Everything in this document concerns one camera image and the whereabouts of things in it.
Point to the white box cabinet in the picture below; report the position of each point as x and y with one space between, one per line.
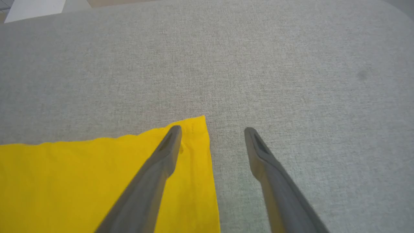
32 8

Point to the yellow garment with white patches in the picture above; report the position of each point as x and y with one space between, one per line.
64 184

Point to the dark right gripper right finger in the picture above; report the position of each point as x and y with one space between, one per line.
278 194

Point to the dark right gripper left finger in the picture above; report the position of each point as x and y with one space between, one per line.
152 187

